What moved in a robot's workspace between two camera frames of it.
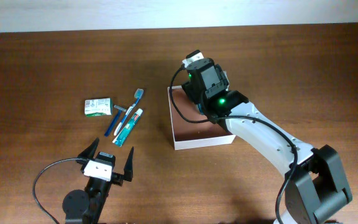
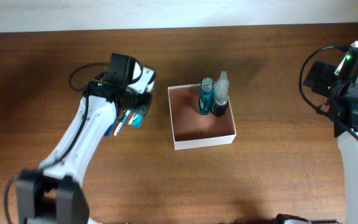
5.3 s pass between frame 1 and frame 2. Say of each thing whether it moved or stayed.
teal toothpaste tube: moved
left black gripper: moved
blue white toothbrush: stayed
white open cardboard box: stayed
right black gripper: moved
